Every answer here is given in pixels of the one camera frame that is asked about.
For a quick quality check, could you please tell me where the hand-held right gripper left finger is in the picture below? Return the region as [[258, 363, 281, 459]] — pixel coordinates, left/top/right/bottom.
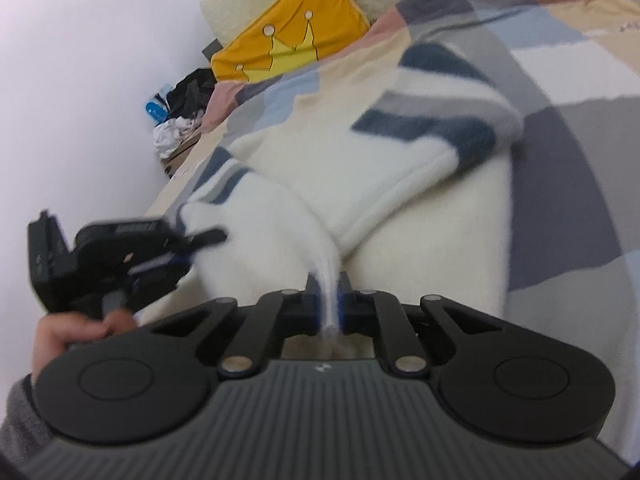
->
[[150, 272, 321, 378]]

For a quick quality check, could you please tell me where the person's left hand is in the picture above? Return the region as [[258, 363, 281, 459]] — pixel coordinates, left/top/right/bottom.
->
[[32, 310, 138, 386]]

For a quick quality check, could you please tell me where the wooden bedside table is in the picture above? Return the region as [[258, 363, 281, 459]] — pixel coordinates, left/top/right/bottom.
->
[[162, 130, 208, 181]]

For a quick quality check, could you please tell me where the black cloth pile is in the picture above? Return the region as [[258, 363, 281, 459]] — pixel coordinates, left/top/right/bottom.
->
[[165, 67, 217, 116]]

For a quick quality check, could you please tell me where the person's left forearm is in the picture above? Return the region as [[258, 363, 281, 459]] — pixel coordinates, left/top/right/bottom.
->
[[0, 374, 56, 463]]

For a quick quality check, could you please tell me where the blue bottle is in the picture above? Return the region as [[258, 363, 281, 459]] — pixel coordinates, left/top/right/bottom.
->
[[145, 87, 171, 123]]

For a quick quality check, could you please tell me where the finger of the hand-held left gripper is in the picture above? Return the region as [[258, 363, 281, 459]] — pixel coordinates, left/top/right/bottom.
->
[[172, 229, 228, 256]]

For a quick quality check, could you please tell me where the cream quilted headboard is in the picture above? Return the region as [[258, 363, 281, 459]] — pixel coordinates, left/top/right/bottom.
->
[[200, 0, 416, 51]]

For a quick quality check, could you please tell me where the white crumpled cloth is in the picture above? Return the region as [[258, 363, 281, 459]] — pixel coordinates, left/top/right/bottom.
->
[[152, 116, 203, 161]]

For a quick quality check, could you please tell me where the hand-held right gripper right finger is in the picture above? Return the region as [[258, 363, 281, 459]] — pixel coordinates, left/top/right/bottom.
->
[[337, 272, 503, 376]]

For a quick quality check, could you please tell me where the white sweater with dark stripes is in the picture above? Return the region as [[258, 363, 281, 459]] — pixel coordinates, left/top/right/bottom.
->
[[135, 40, 526, 361]]

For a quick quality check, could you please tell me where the patchwork checked duvet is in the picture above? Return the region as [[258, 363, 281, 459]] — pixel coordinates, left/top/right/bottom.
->
[[150, 0, 640, 461]]

